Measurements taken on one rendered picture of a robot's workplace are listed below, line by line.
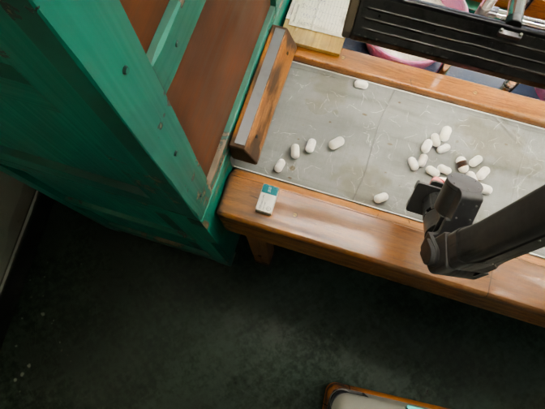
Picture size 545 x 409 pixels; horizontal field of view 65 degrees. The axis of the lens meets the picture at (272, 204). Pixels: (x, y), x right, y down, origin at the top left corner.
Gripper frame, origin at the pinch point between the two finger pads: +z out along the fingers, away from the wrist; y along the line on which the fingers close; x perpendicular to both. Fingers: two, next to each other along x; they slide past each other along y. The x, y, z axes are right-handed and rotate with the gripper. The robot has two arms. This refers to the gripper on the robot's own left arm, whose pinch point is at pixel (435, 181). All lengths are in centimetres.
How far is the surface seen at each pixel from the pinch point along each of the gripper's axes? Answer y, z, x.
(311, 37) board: 34.3, 23.4, -15.2
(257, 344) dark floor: 27, 17, 92
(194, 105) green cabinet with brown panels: 43, -26, -13
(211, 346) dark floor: 43, 13, 96
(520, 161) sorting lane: -19.3, 15.4, -3.0
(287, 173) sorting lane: 29.9, 0.9, 8.9
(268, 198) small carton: 31.7, -8.2, 10.8
